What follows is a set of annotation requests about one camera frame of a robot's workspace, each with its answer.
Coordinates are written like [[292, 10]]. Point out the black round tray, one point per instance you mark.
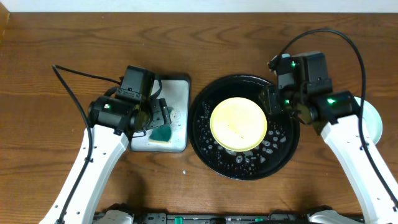
[[263, 160]]

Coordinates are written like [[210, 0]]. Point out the green sponge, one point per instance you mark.
[[161, 134]]

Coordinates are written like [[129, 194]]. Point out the mint plate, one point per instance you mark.
[[373, 122]]

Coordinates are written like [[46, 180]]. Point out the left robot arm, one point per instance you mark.
[[114, 123]]

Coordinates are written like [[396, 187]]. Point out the black rectangular soap tray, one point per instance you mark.
[[176, 92]]

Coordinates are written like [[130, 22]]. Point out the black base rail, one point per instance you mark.
[[116, 216]]

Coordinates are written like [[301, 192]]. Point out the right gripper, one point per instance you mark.
[[268, 94]]

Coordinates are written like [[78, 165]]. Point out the yellow plate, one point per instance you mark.
[[238, 124]]

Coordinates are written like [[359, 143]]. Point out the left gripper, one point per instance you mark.
[[158, 113]]

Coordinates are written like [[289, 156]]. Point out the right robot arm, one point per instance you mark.
[[337, 118]]

